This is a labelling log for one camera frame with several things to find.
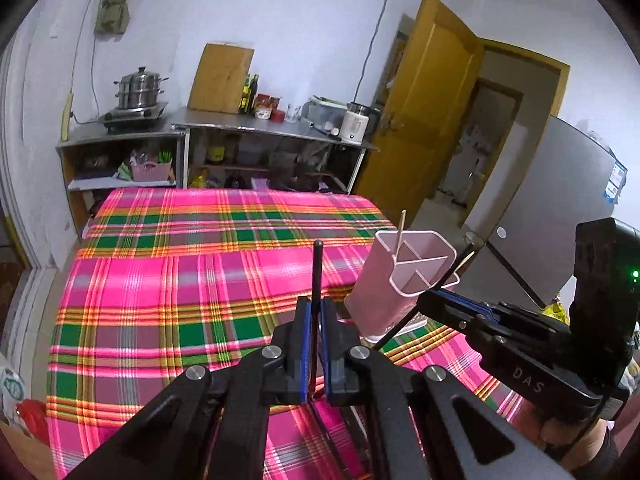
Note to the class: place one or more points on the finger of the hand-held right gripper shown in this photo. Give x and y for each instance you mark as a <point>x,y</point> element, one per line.
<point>450,312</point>

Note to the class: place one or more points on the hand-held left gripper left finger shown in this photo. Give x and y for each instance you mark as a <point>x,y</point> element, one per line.
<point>301,350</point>

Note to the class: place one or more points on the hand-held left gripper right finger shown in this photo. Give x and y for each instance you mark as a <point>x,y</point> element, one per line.
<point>327,350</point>

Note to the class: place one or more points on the black chopstick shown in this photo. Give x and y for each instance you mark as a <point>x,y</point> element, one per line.
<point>450,270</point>
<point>317,280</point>

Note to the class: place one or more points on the pink utensil holder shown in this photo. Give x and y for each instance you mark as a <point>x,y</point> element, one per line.
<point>375,300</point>

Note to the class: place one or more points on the wooden chopstick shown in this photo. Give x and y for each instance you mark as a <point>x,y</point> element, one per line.
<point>400,232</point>

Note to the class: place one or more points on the person's right hand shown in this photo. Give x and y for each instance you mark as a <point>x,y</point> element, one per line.
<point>560,432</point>

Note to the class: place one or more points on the yellow snack packet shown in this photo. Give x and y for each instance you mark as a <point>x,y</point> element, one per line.
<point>555,312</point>

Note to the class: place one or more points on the silver refrigerator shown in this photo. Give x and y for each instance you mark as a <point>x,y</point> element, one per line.
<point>550,200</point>

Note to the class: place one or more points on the pink plaid tablecloth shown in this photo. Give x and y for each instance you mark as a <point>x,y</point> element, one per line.
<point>150,310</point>

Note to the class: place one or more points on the yellow wooden door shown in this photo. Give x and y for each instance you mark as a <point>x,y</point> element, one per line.
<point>425,110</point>

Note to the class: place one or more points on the white electric kettle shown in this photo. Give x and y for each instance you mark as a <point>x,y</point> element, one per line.
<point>355,127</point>

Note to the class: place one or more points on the yellow label bottle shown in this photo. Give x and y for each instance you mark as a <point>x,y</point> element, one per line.
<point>216,154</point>

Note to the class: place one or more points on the steel counter table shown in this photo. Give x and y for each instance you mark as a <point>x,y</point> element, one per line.
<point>250,122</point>

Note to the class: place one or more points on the pink plastic basket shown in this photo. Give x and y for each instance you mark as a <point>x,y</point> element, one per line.
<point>150,171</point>

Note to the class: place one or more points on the clear drinking glass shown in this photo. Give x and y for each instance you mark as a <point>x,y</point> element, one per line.
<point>293,114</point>

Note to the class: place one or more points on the grey storage box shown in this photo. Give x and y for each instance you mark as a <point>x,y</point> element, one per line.
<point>325,110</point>

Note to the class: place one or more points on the small red lid jar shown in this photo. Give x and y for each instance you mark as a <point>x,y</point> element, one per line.
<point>276,110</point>

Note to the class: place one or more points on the red label jar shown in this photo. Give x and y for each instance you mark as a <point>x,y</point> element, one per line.
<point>261,106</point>

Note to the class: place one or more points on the yellow oil bottle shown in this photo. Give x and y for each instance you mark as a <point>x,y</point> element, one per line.
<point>245,97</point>

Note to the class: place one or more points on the dark sauce bottle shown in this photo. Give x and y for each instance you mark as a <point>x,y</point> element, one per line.
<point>253,92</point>

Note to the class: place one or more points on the red plastic bag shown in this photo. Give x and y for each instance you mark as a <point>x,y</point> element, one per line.
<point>32,420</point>

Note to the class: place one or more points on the wooden cutting board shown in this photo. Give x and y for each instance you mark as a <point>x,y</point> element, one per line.
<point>220,80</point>

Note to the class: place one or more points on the induction cooker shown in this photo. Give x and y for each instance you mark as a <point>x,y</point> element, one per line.
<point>132,117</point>

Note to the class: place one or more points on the wooden shelf cabinet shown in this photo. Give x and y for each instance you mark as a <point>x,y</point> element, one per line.
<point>100,135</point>

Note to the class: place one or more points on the steel steamer pot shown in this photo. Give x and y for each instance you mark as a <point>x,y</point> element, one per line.
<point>140,87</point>

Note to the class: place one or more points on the yellow door frame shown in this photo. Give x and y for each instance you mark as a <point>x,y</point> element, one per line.
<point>560,85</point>

